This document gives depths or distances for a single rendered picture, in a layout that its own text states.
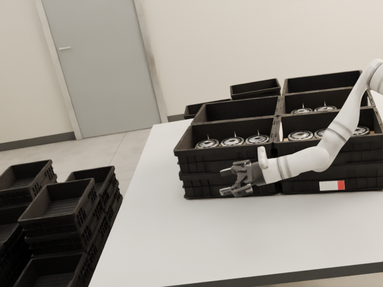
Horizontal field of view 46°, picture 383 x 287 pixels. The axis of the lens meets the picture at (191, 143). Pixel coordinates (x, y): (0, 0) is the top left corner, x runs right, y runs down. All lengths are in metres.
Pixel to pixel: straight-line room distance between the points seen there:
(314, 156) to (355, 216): 0.36
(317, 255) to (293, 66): 3.63
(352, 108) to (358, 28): 3.61
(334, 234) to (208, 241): 0.42
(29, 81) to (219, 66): 2.10
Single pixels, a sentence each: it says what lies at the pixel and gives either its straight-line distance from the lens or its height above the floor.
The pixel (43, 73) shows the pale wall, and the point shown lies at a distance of 5.27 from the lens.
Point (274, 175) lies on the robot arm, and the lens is 1.42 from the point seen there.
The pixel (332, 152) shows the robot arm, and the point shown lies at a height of 0.99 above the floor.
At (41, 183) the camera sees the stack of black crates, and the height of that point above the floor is 0.53.
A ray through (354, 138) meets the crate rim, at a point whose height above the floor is 0.93.
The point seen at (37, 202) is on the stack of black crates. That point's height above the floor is 0.57.
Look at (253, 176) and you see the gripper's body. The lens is 1.43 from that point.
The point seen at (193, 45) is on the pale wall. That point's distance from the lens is 4.86.
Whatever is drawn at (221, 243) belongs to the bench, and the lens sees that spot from 1.61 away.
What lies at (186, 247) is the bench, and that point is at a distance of 1.62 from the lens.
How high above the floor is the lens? 1.60
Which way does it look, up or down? 21 degrees down
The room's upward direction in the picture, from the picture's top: 11 degrees counter-clockwise
